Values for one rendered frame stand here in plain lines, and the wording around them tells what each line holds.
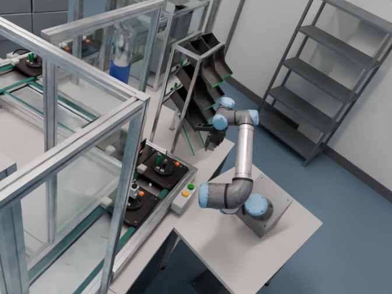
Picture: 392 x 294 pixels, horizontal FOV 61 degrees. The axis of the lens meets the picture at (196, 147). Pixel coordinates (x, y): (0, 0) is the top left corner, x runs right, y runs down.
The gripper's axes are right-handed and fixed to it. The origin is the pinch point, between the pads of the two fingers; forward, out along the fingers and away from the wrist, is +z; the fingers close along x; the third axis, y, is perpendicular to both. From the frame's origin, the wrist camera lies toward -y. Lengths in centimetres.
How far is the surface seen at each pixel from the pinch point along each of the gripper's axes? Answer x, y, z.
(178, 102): 18.1, -30.9, -7.4
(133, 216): -47, -13, 26
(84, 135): -108, 0, -75
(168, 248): -6, 3, 95
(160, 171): -11.0, -18.6, 23.5
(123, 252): -66, -5, 28
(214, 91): 39.0, -16.8, -14.2
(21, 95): -8, -134, 31
